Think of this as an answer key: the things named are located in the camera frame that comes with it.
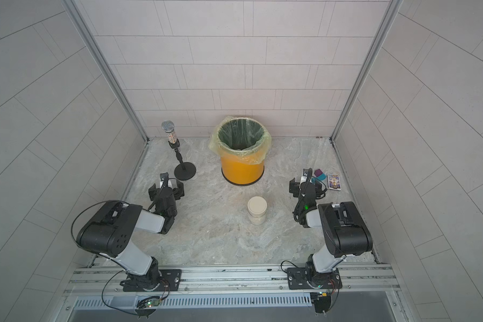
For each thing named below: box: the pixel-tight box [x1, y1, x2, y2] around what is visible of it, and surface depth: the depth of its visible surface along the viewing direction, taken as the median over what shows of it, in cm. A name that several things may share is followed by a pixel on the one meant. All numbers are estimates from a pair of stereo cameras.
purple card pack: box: [327, 173, 342, 191], surface depth 98 cm
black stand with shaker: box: [161, 120, 197, 181], surface depth 93 cm
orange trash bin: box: [221, 156, 265, 186], surface depth 100 cm
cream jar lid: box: [246, 195, 268, 215], surface depth 77 cm
